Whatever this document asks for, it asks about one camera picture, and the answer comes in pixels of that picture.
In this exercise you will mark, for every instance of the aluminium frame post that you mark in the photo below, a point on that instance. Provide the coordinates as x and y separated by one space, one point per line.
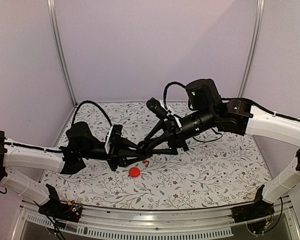
51 7
258 19

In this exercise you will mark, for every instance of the aluminium rail base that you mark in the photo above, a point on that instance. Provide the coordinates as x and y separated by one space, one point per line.
213 223

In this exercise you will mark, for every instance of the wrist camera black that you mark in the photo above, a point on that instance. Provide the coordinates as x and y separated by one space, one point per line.
113 136
163 112

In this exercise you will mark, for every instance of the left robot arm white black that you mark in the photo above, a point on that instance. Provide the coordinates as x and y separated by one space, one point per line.
66 160

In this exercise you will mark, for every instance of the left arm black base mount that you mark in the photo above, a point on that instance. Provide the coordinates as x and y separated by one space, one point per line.
54 208

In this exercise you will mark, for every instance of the black earbud charging case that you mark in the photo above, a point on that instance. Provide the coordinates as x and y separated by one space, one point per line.
142 147

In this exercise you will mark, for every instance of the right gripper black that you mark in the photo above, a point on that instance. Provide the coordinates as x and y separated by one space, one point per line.
174 137

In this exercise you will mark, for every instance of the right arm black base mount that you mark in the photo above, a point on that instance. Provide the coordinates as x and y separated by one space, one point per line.
257 209

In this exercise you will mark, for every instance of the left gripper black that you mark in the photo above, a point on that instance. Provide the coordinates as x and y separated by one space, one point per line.
114 159

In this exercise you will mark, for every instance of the aluminium frame post left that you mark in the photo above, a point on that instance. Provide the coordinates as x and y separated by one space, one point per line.
51 7

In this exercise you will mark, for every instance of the red round charging case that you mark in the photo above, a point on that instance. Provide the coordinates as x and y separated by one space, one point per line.
134 172

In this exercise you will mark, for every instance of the floral patterned table mat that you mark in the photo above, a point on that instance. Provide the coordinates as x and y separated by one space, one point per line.
215 171

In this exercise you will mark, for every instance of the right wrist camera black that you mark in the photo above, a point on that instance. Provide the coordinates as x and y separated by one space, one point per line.
163 112

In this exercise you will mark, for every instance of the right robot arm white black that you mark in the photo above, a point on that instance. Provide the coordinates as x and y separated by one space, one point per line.
239 116

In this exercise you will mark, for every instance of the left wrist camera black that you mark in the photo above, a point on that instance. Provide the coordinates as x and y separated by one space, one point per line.
113 136

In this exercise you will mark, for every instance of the aluminium frame post right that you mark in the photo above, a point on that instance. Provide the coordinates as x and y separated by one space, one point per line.
258 19

